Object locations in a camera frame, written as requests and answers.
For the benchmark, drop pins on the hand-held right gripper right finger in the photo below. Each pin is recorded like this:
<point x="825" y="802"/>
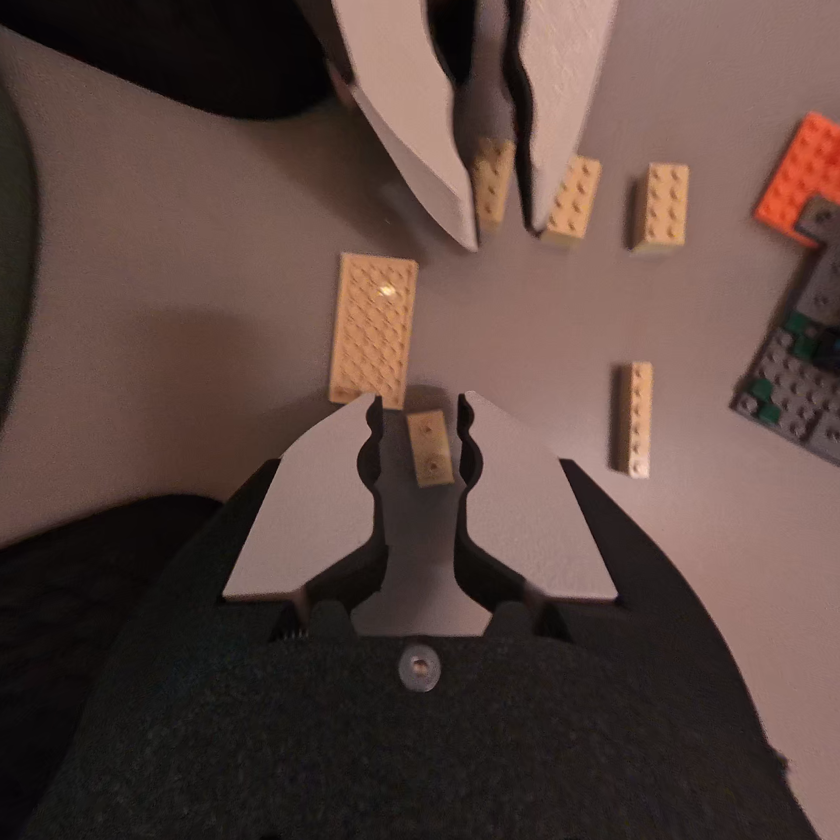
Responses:
<point x="531" y="525"/>

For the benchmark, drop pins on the dark green cloth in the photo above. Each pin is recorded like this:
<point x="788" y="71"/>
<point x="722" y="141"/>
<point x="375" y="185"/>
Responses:
<point x="14" y="262"/>

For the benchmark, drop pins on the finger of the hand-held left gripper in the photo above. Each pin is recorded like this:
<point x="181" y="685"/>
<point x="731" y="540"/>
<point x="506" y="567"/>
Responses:
<point x="564" y="79"/>
<point x="407" y="98"/>

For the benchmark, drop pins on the toy brick building model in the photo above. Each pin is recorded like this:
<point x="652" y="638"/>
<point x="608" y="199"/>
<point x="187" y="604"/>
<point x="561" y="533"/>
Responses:
<point x="794" y="387"/>

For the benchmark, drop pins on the tan two-by-four brick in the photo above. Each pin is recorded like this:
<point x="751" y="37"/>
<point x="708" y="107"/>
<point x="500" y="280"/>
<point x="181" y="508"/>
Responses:
<point x="493" y="184"/>
<point x="574" y="200"/>
<point x="661" y="207"/>

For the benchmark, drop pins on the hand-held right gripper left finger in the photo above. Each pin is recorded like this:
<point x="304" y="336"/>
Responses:
<point x="295" y="525"/>

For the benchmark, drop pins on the orange studded plate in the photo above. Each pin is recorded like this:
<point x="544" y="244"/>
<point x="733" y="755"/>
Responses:
<point x="797" y="177"/>

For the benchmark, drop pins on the large tan studded plate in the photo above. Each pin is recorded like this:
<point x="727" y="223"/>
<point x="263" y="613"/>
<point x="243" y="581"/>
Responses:
<point x="374" y="328"/>

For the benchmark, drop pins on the tan two-stud plate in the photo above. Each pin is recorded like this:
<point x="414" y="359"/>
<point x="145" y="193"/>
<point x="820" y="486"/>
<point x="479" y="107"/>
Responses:
<point x="430" y="449"/>

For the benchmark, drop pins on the tan long narrow brick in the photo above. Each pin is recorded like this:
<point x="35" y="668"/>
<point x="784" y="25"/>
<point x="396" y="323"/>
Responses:
<point x="635" y="420"/>

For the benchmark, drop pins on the black cloth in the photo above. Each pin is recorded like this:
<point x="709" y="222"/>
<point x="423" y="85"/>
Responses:
<point x="65" y="623"/>

